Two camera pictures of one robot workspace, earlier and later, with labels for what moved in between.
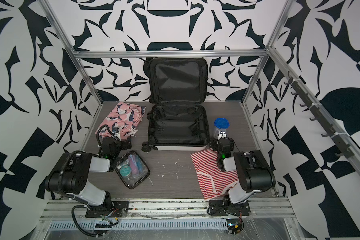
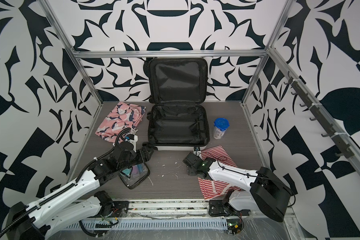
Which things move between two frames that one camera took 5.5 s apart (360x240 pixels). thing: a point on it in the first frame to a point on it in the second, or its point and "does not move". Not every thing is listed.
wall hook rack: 318,112 does not move
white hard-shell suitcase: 178,117 does not move
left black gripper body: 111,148 to 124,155
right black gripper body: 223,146 to 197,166
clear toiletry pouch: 132,169 does not move
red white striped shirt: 214,182 does not move
